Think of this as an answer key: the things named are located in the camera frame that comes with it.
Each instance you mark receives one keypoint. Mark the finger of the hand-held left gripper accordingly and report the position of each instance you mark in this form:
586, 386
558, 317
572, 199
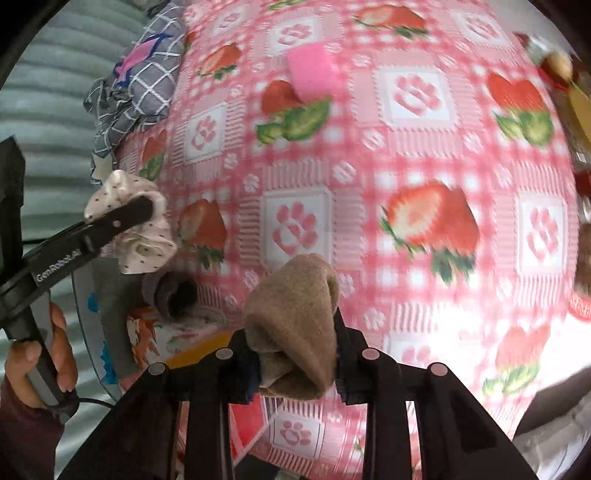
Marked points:
129, 214

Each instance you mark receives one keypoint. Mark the grey white bedding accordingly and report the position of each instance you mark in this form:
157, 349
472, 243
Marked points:
554, 424

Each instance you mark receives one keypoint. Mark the pink sponge block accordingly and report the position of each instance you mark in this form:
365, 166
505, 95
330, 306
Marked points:
314, 71

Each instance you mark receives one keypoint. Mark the grey checked cloth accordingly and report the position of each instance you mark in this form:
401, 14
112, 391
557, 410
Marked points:
143, 78

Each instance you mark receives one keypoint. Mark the person's left hand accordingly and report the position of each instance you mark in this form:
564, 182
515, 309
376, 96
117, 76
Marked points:
62, 350

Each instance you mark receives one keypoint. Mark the pink strawberry printed tablecloth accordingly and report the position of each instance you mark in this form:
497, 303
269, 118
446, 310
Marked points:
369, 184

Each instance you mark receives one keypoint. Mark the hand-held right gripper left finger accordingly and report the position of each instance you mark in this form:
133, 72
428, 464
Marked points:
242, 364

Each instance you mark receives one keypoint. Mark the dark grey sock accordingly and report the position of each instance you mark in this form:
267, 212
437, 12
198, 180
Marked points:
178, 295

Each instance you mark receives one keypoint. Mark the grey round basin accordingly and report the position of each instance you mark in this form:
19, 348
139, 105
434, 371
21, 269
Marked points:
111, 332

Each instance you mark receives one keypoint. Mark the person's left forearm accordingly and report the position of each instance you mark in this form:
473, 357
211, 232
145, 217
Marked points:
23, 438

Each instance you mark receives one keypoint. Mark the cream polka dot sock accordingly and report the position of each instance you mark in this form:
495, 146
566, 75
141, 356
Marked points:
138, 251

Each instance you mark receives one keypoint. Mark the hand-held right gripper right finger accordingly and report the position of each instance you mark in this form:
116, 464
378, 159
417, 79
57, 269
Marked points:
344, 364

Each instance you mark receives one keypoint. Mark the jar with wooden lid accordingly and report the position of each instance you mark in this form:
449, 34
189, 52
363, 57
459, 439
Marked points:
579, 110

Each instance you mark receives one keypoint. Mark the tan brown sock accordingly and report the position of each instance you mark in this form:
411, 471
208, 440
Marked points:
295, 323

